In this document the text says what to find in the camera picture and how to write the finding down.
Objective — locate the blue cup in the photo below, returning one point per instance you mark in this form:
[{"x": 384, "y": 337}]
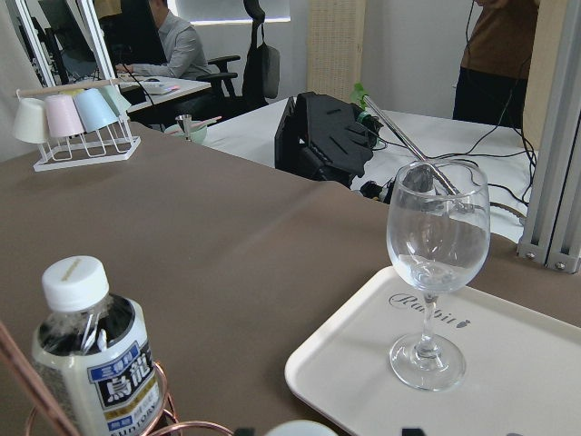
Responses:
[{"x": 95, "y": 113}]

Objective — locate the cream cup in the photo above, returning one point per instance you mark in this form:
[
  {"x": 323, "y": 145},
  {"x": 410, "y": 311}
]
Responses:
[{"x": 30, "y": 123}]

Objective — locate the black equipment stand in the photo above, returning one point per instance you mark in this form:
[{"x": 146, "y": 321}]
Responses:
[{"x": 322, "y": 138}]

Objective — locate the seated person grey shirt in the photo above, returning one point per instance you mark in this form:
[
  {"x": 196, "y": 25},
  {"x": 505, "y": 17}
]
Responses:
[{"x": 181, "y": 44}]

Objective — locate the copper wire bottle basket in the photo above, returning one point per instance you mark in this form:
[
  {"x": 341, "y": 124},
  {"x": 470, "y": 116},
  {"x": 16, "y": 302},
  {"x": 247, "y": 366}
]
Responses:
[{"x": 43, "y": 400}]

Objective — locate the tea bottle side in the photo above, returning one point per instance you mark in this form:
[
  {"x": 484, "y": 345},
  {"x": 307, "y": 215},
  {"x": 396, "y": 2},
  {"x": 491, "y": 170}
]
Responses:
[{"x": 93, "y": 352}]

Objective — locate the white cup rack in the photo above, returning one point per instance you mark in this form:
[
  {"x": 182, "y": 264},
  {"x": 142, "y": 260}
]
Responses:
[{"x": 112, "y": 143}]

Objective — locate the black office chair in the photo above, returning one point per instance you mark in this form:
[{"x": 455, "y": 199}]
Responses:
[{"x": 261, "y": 75}]

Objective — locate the steel jigger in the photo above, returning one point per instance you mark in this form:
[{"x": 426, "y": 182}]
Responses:
[{"x": 185, "y": 123}]

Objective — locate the clear wine glass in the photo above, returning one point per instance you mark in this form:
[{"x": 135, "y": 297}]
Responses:
[{"x": 438, "y": 233}]

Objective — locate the pink cup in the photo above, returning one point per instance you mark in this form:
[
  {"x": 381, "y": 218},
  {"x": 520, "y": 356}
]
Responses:
[{"x": 62, "y": 117}]

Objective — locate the aluminium frame post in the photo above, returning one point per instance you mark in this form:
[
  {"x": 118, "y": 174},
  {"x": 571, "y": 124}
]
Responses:
[{"x": 552, "y": 123}]

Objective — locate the cream rabbit tray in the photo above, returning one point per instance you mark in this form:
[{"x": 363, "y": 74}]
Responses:
[{"x": 522, "y": 378}]

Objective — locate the green cup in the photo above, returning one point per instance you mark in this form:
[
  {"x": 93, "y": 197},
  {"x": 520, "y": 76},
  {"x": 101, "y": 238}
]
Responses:
[{"x": 115, "y": 99}]

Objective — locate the standing person brown shirt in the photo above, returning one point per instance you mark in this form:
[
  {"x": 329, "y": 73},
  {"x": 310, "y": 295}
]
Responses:
[{"x": 492, "y": 81}]

